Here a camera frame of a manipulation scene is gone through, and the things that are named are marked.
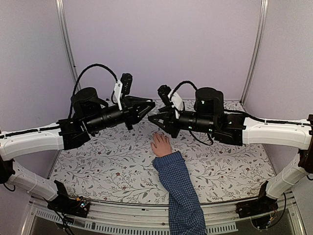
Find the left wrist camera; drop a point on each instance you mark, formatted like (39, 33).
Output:
(122, 88)

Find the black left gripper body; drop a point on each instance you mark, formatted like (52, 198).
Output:
(128, 113)

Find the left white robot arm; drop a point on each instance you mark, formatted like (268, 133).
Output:
(91, 115)

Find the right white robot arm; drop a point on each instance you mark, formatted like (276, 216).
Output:
(238, 128)

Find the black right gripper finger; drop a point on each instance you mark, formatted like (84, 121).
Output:
(160, 120)
(166, 110)

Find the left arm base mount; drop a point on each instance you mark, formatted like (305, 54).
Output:
(78, 206)

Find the right aluminium frame post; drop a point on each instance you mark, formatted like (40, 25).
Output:
(256, 48)

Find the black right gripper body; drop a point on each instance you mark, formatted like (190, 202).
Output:
(173, 129)

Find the left aluminium frame post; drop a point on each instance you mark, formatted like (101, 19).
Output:
(66, 40)

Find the floral patterned table mat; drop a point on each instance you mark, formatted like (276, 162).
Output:
(119, 165)

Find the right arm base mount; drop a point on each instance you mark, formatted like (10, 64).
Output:
(262, 204)

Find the blue checkered sleeve forearm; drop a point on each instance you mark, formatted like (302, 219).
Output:
(184, 214)

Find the front aluminium rail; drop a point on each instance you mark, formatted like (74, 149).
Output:
(108, 218)

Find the clear nail polish bottle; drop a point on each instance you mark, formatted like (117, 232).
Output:
(153, 112)

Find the aluminium frame post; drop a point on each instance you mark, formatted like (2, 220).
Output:
(256, 48)
(66, 40)

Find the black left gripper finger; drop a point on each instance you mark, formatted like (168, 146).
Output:
(143, 109)
(133, 101)

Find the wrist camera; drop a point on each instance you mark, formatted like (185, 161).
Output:
(122, 88)
(170, 98)

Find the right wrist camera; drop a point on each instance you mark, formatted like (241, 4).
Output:
(170, 98)

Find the person's bare hand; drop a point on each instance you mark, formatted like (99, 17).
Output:
(161, 145)

